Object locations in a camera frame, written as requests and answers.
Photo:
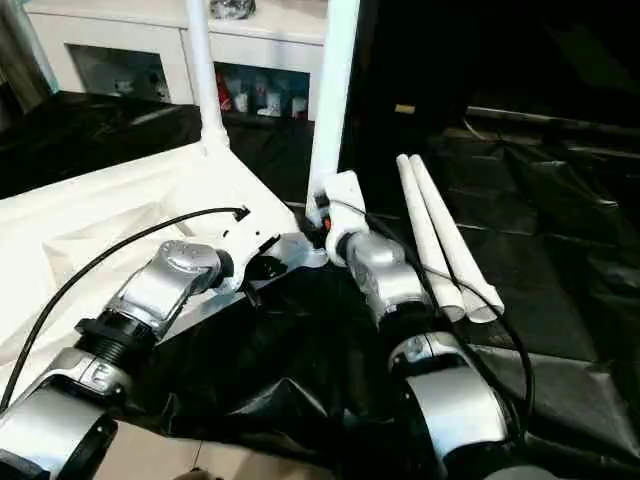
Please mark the white plastic table leg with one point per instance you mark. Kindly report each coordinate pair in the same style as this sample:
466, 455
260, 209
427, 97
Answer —
335, 100
415, 200
205, 75
440, 210

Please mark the white plastic table top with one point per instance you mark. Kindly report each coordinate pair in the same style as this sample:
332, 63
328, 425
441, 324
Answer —
100, 215

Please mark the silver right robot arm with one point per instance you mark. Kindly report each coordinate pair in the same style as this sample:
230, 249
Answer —
395, 280

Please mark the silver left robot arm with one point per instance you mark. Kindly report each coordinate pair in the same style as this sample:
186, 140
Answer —
160, 285

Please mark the white jar blue print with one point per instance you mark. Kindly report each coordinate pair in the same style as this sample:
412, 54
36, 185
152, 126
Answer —
272, 102

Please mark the small tan label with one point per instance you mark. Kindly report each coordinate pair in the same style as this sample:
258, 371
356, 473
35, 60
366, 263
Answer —
405, 108

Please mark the red packet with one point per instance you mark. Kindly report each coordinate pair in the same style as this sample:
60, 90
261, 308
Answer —
226, 92

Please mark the dark grey robot foot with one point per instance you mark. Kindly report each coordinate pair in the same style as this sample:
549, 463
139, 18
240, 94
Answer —
197, 473

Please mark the black white patterned ornament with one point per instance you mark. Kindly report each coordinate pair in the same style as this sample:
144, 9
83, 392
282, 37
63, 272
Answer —
232, 7

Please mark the black plastic mat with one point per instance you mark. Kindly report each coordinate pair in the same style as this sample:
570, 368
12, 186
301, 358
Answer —
550, 225

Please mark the long black bar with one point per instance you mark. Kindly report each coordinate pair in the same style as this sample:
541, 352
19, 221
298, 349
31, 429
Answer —
550, 117

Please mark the white cabinet with glass doors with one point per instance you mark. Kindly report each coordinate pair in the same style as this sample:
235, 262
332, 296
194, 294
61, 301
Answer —
125, 35

